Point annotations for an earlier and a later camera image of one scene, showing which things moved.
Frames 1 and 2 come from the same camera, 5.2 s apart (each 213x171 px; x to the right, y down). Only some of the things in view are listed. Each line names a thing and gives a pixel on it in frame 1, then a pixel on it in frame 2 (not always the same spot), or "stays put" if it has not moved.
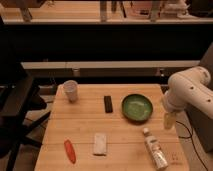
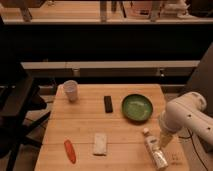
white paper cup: [70, 87] stays put
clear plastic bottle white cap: [154, 146] stays put
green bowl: [137, 108] stays put
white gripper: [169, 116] -> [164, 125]
